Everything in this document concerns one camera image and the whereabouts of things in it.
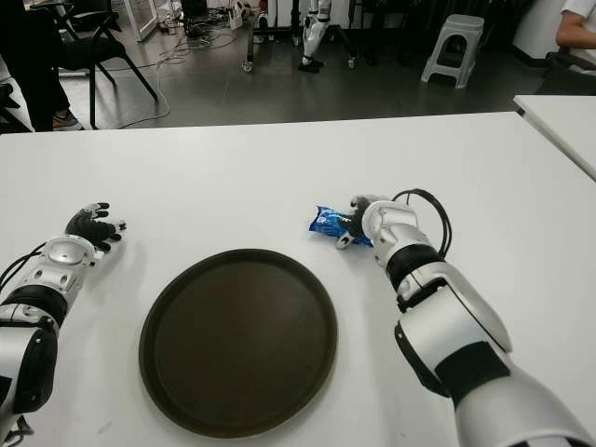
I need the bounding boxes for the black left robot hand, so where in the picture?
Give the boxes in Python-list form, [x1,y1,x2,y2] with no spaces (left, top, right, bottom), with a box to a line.
[66,202,128,254]

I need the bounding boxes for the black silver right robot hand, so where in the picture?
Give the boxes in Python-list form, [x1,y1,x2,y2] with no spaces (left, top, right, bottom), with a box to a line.
[334,194,386,251]

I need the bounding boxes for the blue Oreo packet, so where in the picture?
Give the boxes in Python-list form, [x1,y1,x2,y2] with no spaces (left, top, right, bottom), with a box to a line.
[306,203,373,248]

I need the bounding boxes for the black folding chair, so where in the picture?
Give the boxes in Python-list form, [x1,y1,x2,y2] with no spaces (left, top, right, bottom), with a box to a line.
[0,83,34,134]
[46,0,159,130]

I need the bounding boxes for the round dark brown tray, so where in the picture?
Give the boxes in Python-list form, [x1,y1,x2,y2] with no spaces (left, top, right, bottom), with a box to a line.
[138,249,339,440]

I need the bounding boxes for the standing person in black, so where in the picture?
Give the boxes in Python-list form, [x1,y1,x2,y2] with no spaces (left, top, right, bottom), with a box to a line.
[0,0,85,133]

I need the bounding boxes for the white humanoid robot leg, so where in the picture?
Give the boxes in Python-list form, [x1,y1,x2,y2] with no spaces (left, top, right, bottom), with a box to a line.
[296,0,332,74]

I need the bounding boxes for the white framed panel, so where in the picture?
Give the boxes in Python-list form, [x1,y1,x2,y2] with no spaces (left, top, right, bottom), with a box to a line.
[124,0,159,43]

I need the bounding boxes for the grey plastic stool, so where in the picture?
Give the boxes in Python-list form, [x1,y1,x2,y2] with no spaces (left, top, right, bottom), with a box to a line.
[420,13,485,89]

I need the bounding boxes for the white side table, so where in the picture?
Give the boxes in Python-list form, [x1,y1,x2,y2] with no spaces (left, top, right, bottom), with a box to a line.
[511,94,596,183]

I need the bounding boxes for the black office chair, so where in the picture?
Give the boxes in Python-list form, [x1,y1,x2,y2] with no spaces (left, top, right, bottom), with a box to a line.
[533,49,596,97]

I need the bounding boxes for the seated person in white shirt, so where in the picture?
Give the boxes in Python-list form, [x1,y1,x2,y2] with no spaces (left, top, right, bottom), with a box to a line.
[556,0,596,47]

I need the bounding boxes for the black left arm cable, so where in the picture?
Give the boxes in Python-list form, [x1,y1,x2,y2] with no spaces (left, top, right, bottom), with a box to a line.
[0,244,47,447]

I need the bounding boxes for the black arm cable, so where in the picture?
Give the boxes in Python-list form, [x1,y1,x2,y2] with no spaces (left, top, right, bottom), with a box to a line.
[0,244,47,447]
[393,188,453,257]

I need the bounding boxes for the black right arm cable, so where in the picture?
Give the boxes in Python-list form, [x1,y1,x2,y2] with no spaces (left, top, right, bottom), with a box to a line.
[393,188,453,257]

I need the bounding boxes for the white floor cable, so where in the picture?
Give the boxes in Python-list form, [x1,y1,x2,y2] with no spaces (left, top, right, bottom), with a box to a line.
[95,27,196,130]

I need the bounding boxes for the black wheeled metal frame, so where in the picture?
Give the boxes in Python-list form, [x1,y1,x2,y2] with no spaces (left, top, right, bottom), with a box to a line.
[239,0,359,74]

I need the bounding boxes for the tangled floor cables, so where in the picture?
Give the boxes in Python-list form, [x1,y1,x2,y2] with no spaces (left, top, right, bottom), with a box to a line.
[179,7,238,50]

